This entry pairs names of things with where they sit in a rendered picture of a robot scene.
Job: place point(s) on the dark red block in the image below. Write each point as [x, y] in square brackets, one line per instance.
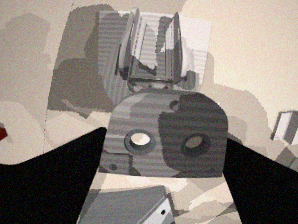
[3, 133]

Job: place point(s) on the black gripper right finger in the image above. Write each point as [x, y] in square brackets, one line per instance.
[264, 191]

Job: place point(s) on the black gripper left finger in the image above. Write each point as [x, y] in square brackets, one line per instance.
[51, 188]

